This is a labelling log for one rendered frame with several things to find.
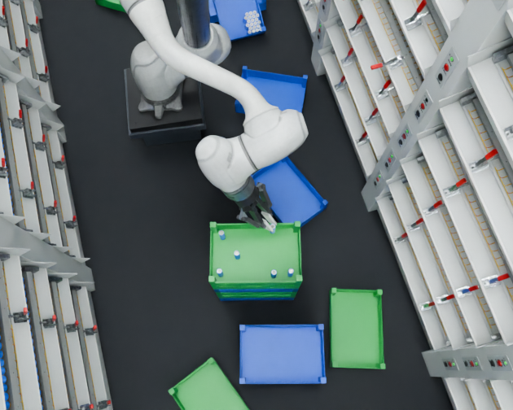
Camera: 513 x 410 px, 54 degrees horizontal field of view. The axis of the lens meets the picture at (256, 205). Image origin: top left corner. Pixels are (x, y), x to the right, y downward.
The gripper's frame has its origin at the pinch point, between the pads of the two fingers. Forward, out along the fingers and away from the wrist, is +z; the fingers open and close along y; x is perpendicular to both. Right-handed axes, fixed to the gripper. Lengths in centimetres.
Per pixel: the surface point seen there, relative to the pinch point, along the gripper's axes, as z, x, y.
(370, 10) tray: -16, 4, -73
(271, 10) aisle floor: 27, -78, -110
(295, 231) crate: 17.2, 0.8, -5.4
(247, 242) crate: 13.4, -11.1, 5.4
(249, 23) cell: 19, -77, -93
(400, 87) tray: -8, 22, -53
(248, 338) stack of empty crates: 42, -8, 32
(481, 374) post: 39, 67, 8
